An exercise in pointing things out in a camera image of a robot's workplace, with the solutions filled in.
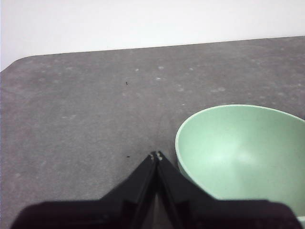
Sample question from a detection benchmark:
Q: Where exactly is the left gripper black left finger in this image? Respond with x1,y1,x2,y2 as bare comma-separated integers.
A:
100,152,159,229

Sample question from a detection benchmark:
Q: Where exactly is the green ribbed bowl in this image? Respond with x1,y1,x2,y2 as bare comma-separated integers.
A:
174,104,305,229

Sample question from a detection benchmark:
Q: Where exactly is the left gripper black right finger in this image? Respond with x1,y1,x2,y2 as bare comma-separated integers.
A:
155,150,215,229

